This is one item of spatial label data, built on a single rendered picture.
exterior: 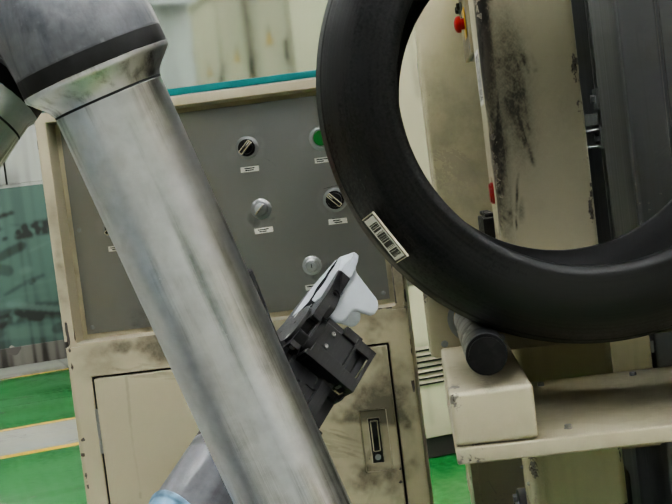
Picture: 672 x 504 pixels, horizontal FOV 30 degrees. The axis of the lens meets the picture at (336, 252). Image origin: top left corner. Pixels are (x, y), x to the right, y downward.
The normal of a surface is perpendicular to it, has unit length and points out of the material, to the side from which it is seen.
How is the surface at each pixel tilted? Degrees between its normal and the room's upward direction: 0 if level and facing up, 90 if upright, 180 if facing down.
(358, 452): 90
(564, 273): 100
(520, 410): 90
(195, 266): 91
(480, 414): 90
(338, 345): 70
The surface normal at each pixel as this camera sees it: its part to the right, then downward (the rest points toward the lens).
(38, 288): 0.33, 0.01
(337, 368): 0.50, -0.36
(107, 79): 0.42, 0.66
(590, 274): -0.05, 0.25
